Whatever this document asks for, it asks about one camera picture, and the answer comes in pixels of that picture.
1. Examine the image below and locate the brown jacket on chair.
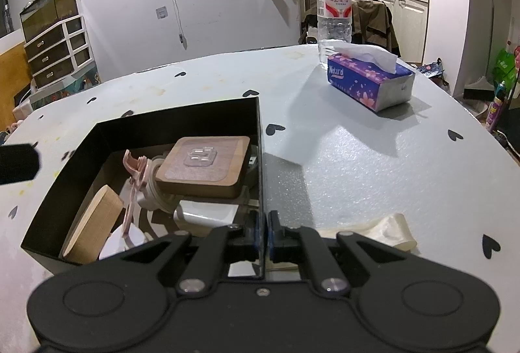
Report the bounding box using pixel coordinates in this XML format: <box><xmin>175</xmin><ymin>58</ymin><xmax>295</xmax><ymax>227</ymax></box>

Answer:
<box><xmin>304</xmin><ymin>0</ymin><xmax>400</xmax><ymax>62</ymax></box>

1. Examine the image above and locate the purple tissue pack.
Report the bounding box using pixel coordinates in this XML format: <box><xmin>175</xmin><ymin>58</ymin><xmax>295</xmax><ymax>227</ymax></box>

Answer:
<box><xmin>327</xmin><ymin>44</ymin><xmax>415</xmax><ymax>113</ymax></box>

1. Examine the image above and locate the purple spray can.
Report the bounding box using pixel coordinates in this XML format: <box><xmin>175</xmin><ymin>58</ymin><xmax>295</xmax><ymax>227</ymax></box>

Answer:
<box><xmin>485</xmin><ymin>81</ymin><xmax>508</xmax><ymax>133</ymax></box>

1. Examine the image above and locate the green shopping bag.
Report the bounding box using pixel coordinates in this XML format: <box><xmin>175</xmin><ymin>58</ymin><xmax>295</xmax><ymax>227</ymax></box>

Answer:
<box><xmin>492</xmin><ymin>49</ymin><xmax>516</xmax><ymax>89</ymax></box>

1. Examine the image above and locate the clear plastic water bottle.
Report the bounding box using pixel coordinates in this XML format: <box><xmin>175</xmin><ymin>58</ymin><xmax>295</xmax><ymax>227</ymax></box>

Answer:
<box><xmin>317</xmin><ymin>0</ymin><xmax>353</xmax><ymax>70</ymax></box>

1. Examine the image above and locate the glass terrarium tank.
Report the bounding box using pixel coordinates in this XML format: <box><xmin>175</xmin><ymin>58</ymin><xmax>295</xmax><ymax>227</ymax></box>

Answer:
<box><xmin>19</xmin><ymin>0</ymin><xmax>78</xmax><ymax>42</ymax></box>

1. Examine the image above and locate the black cardboard storage box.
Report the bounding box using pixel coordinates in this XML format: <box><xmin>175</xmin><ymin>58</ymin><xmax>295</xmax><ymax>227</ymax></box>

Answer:
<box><xmin>20</xmin><ymin>98</ymin><xmax>264</xmax><ymax>275</ymax></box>

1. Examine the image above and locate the white square plastic box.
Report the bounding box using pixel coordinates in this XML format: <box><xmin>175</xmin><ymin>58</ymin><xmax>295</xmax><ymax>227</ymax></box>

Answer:
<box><xmin>174</xmin><ymin>201</ymin><xmax>239</xmax><ymax>234</ymax></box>

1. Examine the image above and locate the cream tape piece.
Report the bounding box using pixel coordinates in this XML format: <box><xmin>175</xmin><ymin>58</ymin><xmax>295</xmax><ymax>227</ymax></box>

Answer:
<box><xmin>318</xmin><ymin>213</ymin><xmax>418</xmax><ymax>252</ymax></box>

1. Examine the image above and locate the white drawer cabinet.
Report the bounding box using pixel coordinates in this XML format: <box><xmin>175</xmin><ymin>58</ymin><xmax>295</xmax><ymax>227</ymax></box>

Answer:
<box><xmin>24</xmin><ymin>15</ymin><xmax>94</xmax><ymax>89</ymax></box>

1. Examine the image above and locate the brown square wooden coaster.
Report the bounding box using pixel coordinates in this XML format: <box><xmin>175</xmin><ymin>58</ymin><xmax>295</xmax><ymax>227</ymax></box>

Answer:
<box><xmin>155</xmin><ymin>136</ymin><xmax>250</xmax><ymax>199</ymax></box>

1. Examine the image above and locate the pink plastic clip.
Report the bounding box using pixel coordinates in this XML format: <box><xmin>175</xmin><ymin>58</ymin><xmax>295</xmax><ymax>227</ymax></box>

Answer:
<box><xmin>123</xmin><ymin>150</ymin><xmax>149</xmax><ymax>240</ymax></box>

